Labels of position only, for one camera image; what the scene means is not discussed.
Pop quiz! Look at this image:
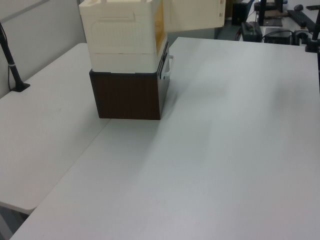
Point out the cream cabinet door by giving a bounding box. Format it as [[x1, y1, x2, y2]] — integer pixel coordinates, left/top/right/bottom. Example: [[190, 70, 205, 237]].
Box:
[[162, 0, 226, 34]]

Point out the cream plastic cabinet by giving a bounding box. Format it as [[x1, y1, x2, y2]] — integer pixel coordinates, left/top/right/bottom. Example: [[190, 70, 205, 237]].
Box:
[[78, 0, 171, 74]]

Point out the dark brown wooden drawer box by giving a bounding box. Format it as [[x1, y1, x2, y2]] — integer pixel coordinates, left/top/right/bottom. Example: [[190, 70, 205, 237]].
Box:
[[88, 41, 174, 121]]

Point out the black device with green label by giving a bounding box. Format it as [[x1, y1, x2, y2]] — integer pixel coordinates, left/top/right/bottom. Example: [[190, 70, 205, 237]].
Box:
[[240, 21, 264, 42]]

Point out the black computer tower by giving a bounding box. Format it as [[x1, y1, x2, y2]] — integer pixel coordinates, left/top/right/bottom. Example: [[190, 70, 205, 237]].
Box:
[[231, 1, 252, 26]]

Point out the black electronics box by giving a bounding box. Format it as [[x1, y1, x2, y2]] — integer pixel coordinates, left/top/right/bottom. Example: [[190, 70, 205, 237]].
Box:
[[263, 26, 294, 45]]

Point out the black monitor stand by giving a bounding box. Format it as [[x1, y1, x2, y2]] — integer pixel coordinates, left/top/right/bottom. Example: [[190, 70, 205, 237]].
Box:
[[256, 0, 284, 28]]

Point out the black keyboard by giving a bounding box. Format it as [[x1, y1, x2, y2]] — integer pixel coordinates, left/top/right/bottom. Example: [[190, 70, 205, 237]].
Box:
[[287, 9, 319, 29]]

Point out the white drawer handle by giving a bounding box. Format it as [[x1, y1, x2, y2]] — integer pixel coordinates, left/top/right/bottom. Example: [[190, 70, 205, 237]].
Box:
[[160, 54, 175, 81]]

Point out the black camera stand pole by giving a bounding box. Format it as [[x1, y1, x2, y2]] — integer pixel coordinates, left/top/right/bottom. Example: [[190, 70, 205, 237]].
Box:
[[0, 21, 31, 94]]

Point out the black clamp mount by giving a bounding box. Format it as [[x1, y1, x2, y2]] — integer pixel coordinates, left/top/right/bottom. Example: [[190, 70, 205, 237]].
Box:
[[303, 21, 320, 54]]

